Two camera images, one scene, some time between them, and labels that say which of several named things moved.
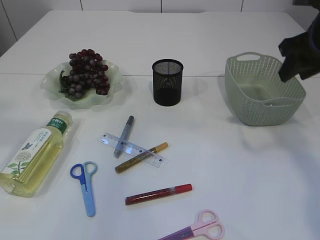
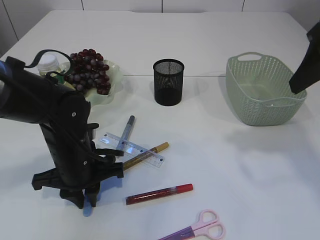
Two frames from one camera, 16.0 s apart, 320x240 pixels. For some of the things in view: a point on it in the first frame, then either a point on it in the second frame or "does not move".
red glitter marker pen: x=136 y=198 does not move
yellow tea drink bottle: x=24 y=170 -> x=48 y=63
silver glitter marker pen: x=123 y=137 does not move
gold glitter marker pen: x=162 y=146 does not move
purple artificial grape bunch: x=88 y=71 does not move
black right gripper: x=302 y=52 -> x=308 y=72
